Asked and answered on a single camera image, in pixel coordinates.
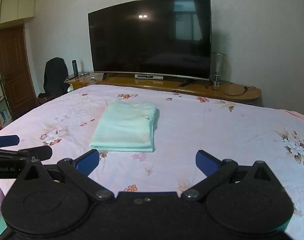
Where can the pink floral bed sheet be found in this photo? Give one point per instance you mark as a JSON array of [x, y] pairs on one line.
[[184, 125]]

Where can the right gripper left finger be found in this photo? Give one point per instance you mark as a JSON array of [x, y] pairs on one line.
[[77, 171]]

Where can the brown wooden door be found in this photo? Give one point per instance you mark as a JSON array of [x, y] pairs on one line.
[[15, 72]]

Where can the light green cloth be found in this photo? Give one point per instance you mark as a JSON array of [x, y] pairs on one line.
[[125, 127]]

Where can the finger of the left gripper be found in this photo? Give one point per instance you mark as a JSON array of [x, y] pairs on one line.
[[9, 140], [42, 153]]

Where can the wooden TV cabinet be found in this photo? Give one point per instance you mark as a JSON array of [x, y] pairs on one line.
[[225, 91]]

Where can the black curved television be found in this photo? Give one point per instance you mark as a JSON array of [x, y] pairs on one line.
[[153, 37]]

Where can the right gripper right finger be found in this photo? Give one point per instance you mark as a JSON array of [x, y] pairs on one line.
[[216, 171]]

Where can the black thermos bottle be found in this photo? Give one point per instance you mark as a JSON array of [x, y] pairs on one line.
[[75, 68]]

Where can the silver set-top box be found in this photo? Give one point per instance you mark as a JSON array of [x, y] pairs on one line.
[[148, 77]]

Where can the black office chair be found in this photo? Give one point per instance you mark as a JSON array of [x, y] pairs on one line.
[[55, 75]]

